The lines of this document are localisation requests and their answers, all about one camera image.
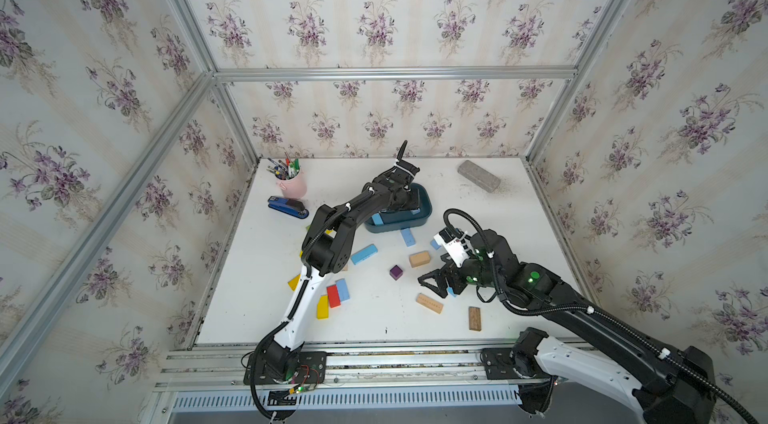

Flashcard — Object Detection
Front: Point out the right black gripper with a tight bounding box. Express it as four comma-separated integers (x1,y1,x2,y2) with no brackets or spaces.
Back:
419,250,506,299

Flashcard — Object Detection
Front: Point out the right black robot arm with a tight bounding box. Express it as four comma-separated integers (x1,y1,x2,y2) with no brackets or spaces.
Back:
418,208,756,423

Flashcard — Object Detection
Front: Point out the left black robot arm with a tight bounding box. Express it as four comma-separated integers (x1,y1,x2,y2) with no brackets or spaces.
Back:
246,141,420,385

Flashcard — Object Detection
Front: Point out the tan wooden block front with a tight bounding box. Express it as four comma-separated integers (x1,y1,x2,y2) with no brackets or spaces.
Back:
416,293,444,314

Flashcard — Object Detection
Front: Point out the tan wooden block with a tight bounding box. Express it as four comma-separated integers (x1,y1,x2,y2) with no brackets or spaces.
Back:
409,251,431,268
416,293,444,314

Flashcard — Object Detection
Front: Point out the dark teal plastic bin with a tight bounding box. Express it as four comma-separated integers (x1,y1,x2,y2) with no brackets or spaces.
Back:
364,183,433,233

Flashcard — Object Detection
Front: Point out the tan wooden block centre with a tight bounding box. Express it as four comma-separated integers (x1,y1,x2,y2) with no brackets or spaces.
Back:
409,251,431,268

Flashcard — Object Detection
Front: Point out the light blue block below bin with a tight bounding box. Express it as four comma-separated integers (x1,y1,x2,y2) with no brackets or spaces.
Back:
401,228,416,247

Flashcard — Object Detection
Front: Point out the purple cube block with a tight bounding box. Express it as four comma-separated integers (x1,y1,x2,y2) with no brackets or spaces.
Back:
389,265,404,281

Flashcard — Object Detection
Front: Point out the dark brown wooden block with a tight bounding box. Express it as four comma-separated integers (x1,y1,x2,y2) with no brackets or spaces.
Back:
468,306,482,332

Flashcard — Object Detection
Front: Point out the long light blue block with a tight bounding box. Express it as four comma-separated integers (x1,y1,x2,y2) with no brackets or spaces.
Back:
351,244,378,265

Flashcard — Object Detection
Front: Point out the grey stone brick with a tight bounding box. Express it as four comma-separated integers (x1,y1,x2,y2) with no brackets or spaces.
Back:
457,160,501,193

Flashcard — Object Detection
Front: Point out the light blue block beside red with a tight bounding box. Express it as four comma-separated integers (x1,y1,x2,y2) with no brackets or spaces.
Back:
335,279,350,302

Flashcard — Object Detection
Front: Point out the pink pen cup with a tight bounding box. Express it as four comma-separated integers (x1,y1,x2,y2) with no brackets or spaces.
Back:
276,172,307,199

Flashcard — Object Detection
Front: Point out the red block front left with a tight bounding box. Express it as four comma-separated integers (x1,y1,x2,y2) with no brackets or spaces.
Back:
327,285,341,308

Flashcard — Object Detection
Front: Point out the blue black stapler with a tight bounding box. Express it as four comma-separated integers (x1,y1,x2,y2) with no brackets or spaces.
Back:
267,196,309,219

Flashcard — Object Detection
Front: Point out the yellow block front left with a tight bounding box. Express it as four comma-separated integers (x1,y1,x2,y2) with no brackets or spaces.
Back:
316,295,330,320

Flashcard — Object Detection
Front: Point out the yellow block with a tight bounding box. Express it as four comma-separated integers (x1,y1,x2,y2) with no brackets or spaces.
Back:
316,295,330,320
288,275,300,291

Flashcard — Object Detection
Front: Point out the yellow block lower left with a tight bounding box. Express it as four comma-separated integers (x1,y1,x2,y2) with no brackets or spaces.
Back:
288,275,300,291

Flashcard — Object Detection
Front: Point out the aluminium front rail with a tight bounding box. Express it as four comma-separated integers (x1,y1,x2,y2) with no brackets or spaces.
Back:
153,339,514,391

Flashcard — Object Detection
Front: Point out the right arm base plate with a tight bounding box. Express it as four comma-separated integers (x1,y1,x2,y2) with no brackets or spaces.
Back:
480,347,540,381

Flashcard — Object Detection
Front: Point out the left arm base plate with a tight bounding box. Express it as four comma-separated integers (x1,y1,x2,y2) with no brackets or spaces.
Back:
240,351,328,386

